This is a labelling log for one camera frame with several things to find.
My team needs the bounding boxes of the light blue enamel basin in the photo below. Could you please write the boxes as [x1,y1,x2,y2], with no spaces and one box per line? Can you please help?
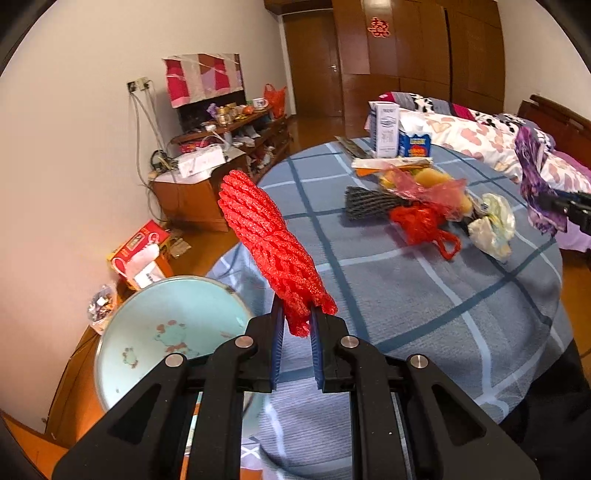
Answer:
[95,275,266,437]

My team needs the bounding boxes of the red mesh bag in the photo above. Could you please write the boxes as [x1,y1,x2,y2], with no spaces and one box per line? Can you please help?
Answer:
[390,203,462,263]

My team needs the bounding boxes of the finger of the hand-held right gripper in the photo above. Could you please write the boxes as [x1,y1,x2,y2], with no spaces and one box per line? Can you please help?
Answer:
[562,206,591,235]
[540,190,591,207]

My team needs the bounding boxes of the yellow sponge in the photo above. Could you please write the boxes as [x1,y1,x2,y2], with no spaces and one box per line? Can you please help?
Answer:
[411,167,474,217]

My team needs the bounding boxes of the wooden television cabinet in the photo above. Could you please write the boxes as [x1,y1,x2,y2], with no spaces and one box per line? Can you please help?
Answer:
[151,111,293,232]

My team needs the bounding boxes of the orange plastic bag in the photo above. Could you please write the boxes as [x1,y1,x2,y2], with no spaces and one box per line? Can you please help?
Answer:
[264,84,288,119]

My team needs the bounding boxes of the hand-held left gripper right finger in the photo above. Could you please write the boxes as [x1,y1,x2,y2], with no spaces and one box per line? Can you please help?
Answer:
[309,304,541,480]

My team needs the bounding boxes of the purple patterned cloth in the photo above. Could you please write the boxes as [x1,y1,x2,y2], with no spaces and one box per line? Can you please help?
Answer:
[514,126,571,237]

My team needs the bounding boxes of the wooden door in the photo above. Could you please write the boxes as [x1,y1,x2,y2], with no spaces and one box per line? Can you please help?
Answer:
[283,18,345,119]

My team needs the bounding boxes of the television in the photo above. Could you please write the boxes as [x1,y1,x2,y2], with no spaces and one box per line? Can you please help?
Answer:
[178,90,245,134]

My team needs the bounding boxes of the heart print quilt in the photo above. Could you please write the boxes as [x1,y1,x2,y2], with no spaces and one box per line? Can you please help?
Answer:
[365,110,591,185]

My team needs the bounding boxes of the white plastic bag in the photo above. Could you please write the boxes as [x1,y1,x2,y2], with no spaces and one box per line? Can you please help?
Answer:
[124,244,162,289]

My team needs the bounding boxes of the patchwork cloth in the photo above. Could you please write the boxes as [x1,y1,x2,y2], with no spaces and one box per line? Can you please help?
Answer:
[163,53,244,109]

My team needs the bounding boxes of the red foam net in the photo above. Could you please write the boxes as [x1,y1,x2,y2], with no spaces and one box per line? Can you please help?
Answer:
[218,170,339,339]

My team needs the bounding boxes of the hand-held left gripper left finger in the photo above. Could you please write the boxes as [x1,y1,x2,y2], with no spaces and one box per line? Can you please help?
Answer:
[52,295,284,480]

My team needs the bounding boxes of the wooden bed headboard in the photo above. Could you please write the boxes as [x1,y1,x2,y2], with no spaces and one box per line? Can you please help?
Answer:
[517,95,591,153]

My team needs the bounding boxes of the white crumpled plastic wrapper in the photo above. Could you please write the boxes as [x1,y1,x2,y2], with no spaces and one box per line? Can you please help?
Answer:
[466,193,515,261]

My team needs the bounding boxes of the red cardboard box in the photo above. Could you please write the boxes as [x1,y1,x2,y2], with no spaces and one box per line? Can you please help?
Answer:
[108,220,174,291]

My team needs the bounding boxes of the black foam net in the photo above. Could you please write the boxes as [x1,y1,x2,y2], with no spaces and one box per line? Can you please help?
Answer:
[344,186,416,222]

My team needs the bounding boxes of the orange white snack wrapper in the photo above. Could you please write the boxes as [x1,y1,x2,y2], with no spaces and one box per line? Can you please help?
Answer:
[351,156,435,177]

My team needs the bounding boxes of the blue plaid tablecloth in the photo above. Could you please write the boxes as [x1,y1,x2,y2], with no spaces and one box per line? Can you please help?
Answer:
[205,138,575,480]

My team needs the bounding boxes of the red plastic bag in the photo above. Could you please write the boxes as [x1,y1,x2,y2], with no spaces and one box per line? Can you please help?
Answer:
[381,167,469,220]

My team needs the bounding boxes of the white carton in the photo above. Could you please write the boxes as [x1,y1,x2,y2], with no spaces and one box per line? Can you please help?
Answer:
[369,102,402,158]

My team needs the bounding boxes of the wall cables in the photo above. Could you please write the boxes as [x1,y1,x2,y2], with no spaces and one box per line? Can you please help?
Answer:
[130,90,168,188]

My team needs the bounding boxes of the wooden wardrobe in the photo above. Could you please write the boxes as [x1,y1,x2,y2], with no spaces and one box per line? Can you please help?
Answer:
[331,0,509,134]

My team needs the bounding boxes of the black white patterned pillow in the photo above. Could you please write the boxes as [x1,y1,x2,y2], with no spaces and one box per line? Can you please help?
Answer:
[379,91,527,127]

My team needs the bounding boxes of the blue carton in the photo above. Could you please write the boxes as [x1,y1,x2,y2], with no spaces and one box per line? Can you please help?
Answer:
[398,121,434,158]

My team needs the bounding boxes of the striped flat packet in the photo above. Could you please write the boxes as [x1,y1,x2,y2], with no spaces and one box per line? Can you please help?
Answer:
[339,136,370,160]

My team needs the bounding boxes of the white flat box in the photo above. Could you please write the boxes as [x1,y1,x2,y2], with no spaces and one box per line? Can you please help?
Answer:
[178,148,225,178]

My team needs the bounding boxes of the clear plastic packet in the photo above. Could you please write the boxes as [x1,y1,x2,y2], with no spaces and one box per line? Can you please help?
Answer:
[166,237,192,259]

